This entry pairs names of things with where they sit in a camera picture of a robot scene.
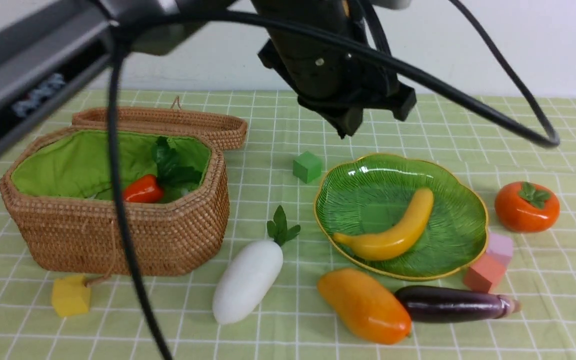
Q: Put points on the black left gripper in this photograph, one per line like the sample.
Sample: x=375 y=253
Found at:
x=337 y=85

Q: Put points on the yellow toy banana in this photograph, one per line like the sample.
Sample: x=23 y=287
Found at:
x=399 y=238

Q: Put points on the orange toy persimmon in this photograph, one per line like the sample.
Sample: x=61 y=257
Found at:
x=526 y=207

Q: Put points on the purple toy eggplant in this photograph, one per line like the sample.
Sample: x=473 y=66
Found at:
x=440 y=305

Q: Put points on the orange toy mango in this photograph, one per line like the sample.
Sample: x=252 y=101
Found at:
x=367 y=309

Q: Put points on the white toy radish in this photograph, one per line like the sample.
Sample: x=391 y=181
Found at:
x=252 y=272

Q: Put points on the orange toy carrot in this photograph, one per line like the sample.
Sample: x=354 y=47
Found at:
x=170 y=173

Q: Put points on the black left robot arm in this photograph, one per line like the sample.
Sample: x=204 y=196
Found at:
x=50 y=55

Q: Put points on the green glass leaf plate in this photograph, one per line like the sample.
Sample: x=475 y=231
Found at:
x=372 y=193

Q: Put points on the green foam cube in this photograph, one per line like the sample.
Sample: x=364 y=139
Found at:
x=307 y=167

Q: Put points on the wicker basket lid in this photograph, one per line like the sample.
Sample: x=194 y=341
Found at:
x=222 y=132

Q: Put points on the pink foam cube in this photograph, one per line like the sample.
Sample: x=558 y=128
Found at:
x=501 y=248

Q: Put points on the red foam cube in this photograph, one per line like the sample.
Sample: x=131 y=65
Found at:
x=485 y=274

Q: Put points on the woven wicker basket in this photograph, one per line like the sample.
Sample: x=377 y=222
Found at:
x=59 y=194

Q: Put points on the yellow foam cube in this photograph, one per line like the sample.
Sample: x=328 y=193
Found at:
x=70 y=296

